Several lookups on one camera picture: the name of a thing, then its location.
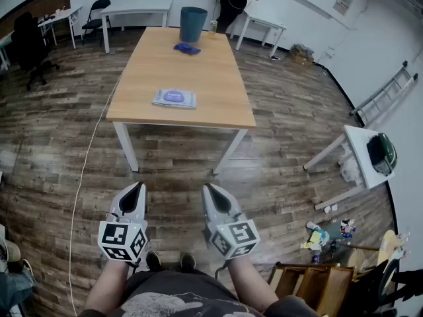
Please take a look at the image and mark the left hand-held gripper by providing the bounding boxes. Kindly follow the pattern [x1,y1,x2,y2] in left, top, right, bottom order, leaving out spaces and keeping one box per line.
[98,182,149,263]

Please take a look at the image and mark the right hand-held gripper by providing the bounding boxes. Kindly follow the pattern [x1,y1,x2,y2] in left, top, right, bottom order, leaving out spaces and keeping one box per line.
[202,182,261,260]

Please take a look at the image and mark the wet wipe pack purple lid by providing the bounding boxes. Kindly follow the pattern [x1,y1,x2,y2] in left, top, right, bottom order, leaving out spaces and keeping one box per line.
[151,88,198,110]

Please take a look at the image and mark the person's left forearm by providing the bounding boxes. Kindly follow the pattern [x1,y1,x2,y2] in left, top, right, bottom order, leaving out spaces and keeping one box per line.
[84,258,130,313]

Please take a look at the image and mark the person's right forearm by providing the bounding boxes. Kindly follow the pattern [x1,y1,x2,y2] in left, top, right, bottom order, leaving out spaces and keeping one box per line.
[226,256,280,313]

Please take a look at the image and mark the person's left black shoe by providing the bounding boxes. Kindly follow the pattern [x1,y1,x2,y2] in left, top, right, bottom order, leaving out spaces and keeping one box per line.
[145,251,163,272]

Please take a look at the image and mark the person's black shoe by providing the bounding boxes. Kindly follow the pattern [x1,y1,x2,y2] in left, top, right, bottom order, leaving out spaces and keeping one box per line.
[180,252,196,272]
[145,251,163,272]

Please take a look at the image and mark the person's right black shoe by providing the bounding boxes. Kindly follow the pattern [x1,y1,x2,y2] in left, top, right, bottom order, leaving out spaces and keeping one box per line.
[180,252,196,272]

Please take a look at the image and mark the person's dark printed t-shirt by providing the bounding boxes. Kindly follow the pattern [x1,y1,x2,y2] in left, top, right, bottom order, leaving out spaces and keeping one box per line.
[77,269,321,317]

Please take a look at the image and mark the pile of litter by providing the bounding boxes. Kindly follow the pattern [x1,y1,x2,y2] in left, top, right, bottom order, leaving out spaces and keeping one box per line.
[299,218,358,265]

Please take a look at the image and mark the white crumpled plastic sheet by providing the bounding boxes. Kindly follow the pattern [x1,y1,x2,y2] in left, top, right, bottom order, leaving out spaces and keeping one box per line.
[338,143,363,183]

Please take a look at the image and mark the overturned white table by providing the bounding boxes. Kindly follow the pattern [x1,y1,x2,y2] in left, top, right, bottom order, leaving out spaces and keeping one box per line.
[303,124,396,211]

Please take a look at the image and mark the blue cloth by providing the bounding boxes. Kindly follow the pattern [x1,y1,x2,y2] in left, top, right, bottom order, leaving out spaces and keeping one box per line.
[173,42,202,55]

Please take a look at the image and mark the round yellow table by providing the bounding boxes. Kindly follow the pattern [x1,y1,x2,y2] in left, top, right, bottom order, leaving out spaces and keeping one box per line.
[346,229,410,277]

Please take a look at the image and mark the teal waste bin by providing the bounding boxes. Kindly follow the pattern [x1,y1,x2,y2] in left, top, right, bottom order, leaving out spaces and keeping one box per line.
[179,7,208,44]

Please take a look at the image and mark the black folding chair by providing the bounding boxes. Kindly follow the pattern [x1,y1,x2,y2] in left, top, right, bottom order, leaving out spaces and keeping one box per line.
[81,0,112,46]

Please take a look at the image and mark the small white table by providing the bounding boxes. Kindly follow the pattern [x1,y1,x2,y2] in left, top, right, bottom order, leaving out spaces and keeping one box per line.
[229,10,288,58]

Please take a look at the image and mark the black office chair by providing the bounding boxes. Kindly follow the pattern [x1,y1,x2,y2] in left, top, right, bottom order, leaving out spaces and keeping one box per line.
[11,11,61,91]

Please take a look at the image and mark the grey metal ladder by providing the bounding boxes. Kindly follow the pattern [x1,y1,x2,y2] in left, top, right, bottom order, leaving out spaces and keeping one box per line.
[349,60,419,127]

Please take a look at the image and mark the long white table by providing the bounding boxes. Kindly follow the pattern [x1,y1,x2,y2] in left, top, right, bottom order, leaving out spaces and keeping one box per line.
[100,0,174,54]

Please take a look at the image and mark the white desk with crossed braces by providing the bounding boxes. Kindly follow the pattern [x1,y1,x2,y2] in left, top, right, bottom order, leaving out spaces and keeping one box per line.
[37,5,83,50]

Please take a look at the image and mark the white metal table frame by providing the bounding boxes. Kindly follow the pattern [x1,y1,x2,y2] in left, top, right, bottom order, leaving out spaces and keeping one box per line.
[112,120,249,175]

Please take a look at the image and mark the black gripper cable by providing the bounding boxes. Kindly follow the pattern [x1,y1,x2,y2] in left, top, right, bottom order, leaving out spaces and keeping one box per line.
[214,261,229,279]

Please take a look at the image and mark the white floor cable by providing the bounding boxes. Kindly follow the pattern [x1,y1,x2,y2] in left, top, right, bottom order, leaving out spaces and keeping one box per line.
[67,67,125,317]

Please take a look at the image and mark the cardboard boxes by wall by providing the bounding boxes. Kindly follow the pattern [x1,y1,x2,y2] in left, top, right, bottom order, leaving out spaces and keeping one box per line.
[286,44,315,68]

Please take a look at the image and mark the grey wall notice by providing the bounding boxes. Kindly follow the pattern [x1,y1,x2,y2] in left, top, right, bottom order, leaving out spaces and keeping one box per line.
[332,0,354,16]

